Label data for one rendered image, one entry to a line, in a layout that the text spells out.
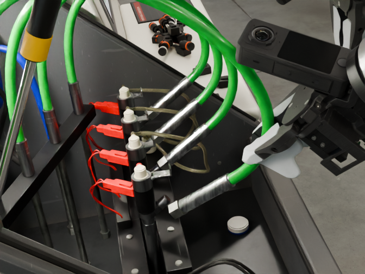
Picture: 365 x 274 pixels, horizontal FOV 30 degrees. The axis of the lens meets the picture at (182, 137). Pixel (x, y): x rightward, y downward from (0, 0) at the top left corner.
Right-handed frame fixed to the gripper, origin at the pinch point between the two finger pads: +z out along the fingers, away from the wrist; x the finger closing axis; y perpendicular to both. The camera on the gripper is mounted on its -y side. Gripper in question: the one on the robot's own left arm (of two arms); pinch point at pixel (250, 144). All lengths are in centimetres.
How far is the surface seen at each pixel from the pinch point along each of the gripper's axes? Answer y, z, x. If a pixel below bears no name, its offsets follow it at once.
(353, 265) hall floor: 90, 114, 83
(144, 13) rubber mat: -18, 75, 77
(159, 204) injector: -0.5, 22.6, 0.1
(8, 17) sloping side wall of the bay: -35, 35, 19
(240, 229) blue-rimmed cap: 19.1, 41.0, 17.5
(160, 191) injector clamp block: 1.5, 36.1, 10.5
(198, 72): -5.5, 25.1, 26.8
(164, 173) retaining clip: -3.0, 18.8, 2.2
